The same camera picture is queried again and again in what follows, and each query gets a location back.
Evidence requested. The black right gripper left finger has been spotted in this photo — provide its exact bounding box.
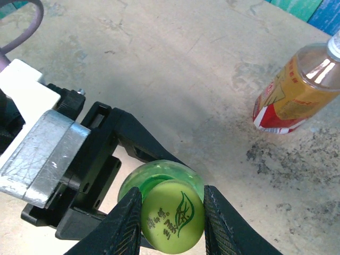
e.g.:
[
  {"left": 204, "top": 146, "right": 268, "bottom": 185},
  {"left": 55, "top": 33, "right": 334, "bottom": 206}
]
[{"left": 63, "top": 185, "right": 144, "bottom": 255}]

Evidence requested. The small white tea bottle cap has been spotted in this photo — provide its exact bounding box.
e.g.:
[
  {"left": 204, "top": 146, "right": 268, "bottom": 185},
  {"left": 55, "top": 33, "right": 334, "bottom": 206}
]
[{"left": 326, "top": 28, "right": 340, "bottom": 60}]

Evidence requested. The green plastic bottle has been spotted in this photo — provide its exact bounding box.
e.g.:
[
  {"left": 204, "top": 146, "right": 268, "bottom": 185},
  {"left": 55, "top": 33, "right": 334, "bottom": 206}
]
[{"left": 117, "top": 159, "right": 206, "bottom": 210}]

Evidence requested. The amber tea bottle red label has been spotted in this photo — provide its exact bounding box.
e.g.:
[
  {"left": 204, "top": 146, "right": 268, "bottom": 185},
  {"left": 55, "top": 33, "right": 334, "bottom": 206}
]
[{"left": 252, "top": 42, "right": 340, "bottom": 135}]

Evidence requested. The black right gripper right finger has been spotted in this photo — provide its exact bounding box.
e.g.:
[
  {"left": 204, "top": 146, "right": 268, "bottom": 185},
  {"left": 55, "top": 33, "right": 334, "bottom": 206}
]
[{"left": 203, "top": 185, "right": 283, "bottom": 255}]

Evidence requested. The green bottle cap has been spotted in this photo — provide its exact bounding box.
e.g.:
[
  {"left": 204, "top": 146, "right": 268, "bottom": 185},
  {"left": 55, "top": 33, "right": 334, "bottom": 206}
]
[{"left": 140, "top": 179, "right": 206, "bottom": 253}]

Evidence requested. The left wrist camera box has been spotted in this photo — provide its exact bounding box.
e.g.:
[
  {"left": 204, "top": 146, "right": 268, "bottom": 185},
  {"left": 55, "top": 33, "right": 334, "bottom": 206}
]
[{"left": 0, "top": 58, "right": 91, "bottom": 209}]

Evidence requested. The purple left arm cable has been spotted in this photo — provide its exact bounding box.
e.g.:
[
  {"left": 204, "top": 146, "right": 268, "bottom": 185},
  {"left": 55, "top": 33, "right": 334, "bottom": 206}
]
[{"left": 0, "top": 0, "right": 45, "bottom": 71}]

